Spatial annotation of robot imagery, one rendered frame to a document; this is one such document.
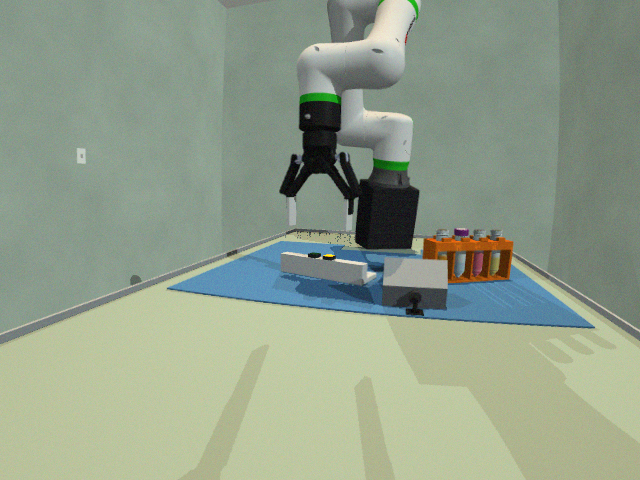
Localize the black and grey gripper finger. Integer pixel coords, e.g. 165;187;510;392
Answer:
279;154;314;226
317;152;363;231

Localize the blue flat mat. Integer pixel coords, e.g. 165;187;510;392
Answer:
167;241;595;329

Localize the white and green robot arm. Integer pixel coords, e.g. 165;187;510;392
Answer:
296;0;421;189

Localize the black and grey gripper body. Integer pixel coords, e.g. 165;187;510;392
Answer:
302;130;337;174

